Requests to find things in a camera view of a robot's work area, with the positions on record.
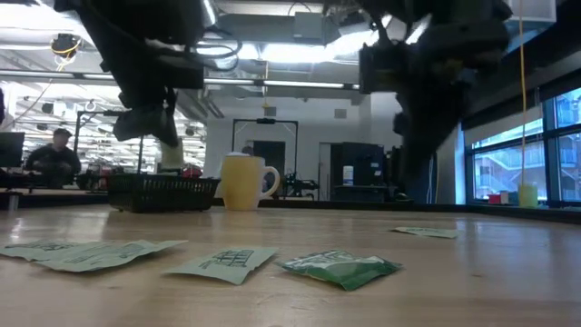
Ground black computer monitor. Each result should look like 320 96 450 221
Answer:
0 131 26 169

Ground person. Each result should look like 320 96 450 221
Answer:
25 127 83 190

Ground black cabinet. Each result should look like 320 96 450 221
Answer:
330 141 387 203

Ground grey ceiling box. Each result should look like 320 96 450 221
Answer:
293 11 327 41

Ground black gantry frame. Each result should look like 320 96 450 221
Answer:
72 110 147 183
231 118 300 158

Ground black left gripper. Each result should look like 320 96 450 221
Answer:
102 49 181 148

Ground yellow ceramic mug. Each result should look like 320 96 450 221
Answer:
220 152 281 213

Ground yellow-green cup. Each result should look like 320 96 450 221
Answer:
517 183 539 209

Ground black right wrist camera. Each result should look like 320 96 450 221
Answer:
358 43 413 95

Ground dark green glossy packet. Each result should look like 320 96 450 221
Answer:
275 249 403 292

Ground black plastic mesh basket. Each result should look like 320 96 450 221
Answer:
106 173 222 214

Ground yellow hanging cord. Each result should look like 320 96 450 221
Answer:
518 0 528 187

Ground yellow ceiling cable reel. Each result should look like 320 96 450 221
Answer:
49 32 84 60

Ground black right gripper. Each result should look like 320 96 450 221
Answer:
393 20 512 194

